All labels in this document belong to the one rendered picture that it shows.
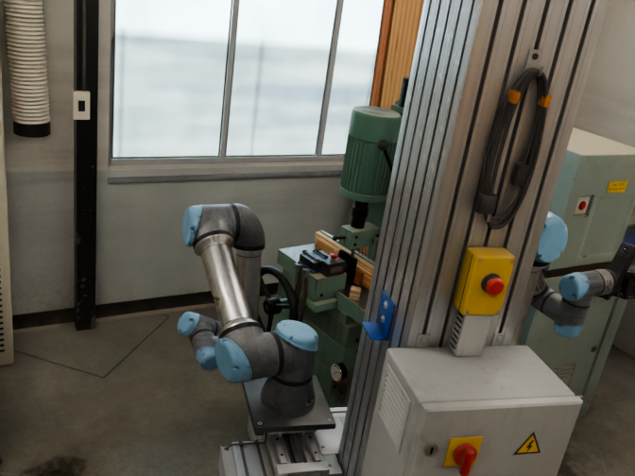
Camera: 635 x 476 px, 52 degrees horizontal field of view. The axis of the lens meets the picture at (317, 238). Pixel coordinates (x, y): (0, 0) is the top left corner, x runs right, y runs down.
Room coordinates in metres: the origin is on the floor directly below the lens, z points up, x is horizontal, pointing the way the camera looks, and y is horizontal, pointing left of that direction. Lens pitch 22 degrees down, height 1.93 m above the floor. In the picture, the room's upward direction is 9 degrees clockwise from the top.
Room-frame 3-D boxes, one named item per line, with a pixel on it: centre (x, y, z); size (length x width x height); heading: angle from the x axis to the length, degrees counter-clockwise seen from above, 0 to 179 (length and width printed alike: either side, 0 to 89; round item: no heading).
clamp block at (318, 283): (2.10, -0.03, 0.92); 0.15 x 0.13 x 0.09; 40
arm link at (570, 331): (1.71, -0.74, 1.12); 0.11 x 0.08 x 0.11; 32
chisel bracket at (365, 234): (2.28, -0.16, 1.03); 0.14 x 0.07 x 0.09; 130
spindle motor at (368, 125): (2.27, -0.14, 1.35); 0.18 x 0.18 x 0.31
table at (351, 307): (2.16, -0.09, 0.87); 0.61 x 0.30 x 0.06; 40
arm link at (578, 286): (1.69, -0.75, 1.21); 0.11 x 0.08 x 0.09; 122
